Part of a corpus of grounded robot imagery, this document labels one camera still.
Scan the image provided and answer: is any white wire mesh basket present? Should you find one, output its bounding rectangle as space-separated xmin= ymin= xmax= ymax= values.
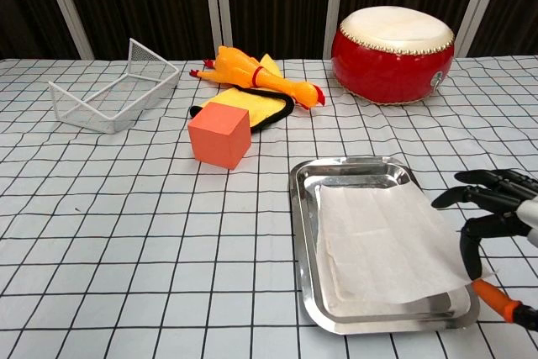
xmin=47 ymin=37 xmax=182 ymax=135

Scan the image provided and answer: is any orange cube block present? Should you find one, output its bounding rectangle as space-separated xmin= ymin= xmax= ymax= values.
xmin=187 ymin=102 xmax=253 ymax=172

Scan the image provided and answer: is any yellow cloth black trim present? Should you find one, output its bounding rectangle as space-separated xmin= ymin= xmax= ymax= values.
xmin=187 ymin=53 xmax=296 ymax=134

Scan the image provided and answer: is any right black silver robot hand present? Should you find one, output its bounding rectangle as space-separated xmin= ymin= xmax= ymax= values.
xmin=431 ymin=168 xmax=538 ymax=334

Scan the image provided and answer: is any white checkered tablecloth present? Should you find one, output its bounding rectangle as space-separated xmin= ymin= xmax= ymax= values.
xmin=0 ymin=55 xmax=538 ymax=359

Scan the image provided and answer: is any orange rubber chicken toy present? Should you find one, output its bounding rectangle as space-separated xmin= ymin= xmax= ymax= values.
xmin=189 ymin=44 xmax=327 ymax=109

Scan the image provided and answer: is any silver metal tray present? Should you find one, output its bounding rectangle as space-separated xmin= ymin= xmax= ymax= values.
xmin=288 ymin=156 xmax=482 ymax=336

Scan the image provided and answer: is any white parchment paper sheet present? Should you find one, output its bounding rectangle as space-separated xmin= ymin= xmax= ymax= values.
xmin=314 ymin=183 xmax=495 ymax=306

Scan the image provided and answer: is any red drum white skin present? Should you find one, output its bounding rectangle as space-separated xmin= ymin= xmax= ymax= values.
xmin=330 ymin=5 xmax=456 ymax=105

